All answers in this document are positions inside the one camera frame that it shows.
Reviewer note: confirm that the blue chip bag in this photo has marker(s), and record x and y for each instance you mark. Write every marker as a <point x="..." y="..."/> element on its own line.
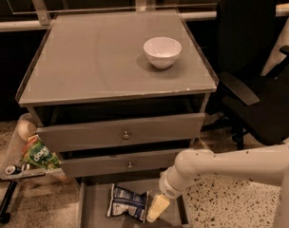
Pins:
<point x="123" y="201"/>

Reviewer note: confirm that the black stand leg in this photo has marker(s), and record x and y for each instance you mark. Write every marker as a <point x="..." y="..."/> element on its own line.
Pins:
<point x="4" y="215"/>

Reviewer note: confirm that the pale round object in bin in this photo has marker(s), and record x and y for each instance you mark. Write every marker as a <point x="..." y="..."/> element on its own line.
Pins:
<point x="26" y="129"/>

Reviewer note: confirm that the grey open bottom drawer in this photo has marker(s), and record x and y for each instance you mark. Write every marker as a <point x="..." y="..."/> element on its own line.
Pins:
<point x="95" y="199"/>

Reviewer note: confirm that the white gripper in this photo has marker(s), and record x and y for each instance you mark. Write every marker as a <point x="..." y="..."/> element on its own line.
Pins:
<point x="166" y="188"/>

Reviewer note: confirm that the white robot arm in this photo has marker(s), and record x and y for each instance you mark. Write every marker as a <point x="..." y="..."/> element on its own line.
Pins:
<point x="268" y="165"/>

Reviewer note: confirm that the black office chair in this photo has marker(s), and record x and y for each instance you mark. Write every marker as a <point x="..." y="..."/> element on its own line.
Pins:
<point x="253" y="103"/>

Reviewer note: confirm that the grey top drawer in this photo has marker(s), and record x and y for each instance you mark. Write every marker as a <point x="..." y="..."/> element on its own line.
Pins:
<point x="82" y="136"/>

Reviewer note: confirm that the round top drawer knob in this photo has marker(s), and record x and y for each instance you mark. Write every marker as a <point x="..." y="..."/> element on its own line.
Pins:
<point x="126" y="135"/>

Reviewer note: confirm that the grey middle drawer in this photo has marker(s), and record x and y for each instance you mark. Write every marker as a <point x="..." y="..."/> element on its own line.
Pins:
<point x="105" y="165"/>

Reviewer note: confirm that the metal rail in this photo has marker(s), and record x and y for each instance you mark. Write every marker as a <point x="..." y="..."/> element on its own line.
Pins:
<point x="19" y="15"/>

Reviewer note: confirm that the grey drawer cabinet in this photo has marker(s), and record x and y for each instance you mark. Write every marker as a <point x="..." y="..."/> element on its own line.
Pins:
<point x="98" y="72"/>

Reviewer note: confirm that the green chip bag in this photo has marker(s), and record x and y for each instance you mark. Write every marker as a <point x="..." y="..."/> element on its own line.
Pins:
<point x="37" y="154"/>

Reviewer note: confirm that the white ceramic bowl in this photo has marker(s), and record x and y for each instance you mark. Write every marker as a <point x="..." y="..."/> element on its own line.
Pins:
<point x="162" y="52"/>

